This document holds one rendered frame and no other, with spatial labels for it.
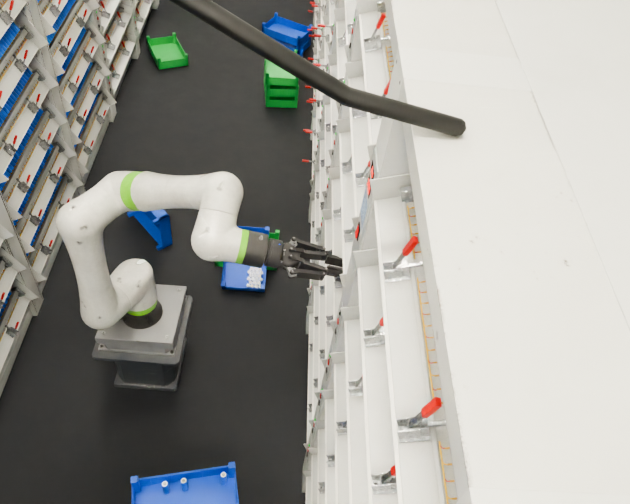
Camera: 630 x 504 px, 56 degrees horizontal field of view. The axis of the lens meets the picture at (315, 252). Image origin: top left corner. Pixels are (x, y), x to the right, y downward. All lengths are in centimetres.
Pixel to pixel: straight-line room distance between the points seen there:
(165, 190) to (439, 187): 105
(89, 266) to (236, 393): 93
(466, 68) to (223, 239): 78
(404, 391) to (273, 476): 158
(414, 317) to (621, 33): 66
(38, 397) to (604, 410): 229
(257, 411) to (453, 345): 193
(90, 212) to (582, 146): 131
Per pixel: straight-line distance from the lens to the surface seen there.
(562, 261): 73
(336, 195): 192
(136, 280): 211
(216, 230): 151
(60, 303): 288
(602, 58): 115
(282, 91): 383
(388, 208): 106
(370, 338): 109
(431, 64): 99
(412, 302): 93
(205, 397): 252
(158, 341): 224
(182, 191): 163
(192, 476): 194
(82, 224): 177
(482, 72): 100
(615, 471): 60
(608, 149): 93
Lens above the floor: 223
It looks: 48 degrees down
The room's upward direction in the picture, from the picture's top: 9 degrees clockwise
